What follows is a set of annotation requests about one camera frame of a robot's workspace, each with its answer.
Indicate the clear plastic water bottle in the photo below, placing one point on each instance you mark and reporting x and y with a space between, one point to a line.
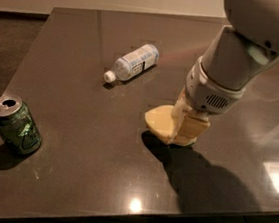
132 64

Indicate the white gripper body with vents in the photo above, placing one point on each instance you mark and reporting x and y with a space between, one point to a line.
206 94

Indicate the green aluminium drink can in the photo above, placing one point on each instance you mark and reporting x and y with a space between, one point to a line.
17 126

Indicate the yellow wavy sponge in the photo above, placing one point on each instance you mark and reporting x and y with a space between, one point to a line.
162 125

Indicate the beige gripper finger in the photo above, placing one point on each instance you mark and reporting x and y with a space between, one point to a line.
178 113
190 125

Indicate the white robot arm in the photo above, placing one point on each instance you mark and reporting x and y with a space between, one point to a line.
247 46

